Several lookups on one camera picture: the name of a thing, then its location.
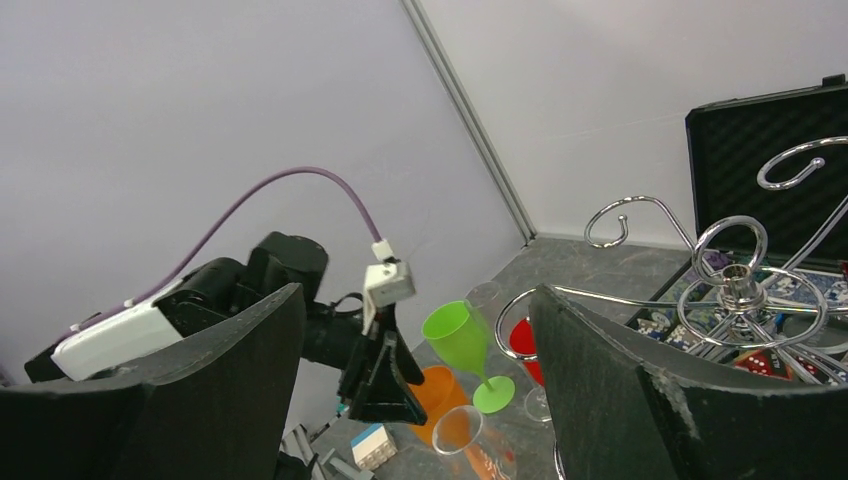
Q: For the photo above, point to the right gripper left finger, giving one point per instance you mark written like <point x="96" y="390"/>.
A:
<point x="211" y="406"/>

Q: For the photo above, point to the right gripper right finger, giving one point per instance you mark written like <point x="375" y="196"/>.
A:
<point x="625" y="406"/>

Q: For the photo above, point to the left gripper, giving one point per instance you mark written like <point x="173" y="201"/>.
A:
<point x="375" y="383"/>

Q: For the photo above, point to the orange wine glass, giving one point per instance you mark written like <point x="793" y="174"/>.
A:
<point x="438" y="394"/>

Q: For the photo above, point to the green wine glass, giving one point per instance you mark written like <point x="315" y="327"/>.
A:
<point x="462" y="343"/>

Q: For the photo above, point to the red wine glass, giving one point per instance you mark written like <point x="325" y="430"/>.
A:
<point x="521" y="341"/>

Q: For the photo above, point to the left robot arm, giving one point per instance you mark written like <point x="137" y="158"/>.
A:
<point x="208" y="295"/>

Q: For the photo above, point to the chrome wine glass rack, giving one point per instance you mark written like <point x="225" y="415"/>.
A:
<point x="750" y="399"/>

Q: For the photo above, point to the blue white toy block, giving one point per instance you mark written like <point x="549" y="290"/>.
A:
<point x="373" y="447"/>

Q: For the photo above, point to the grey toy block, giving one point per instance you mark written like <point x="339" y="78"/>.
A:
<point x="331" y="459"/>

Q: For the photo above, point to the black poker chip case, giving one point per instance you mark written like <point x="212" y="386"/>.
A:
<point x="768" y="232"/>

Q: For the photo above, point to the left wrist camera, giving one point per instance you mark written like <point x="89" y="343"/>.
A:
<point x="385" y="283"/>

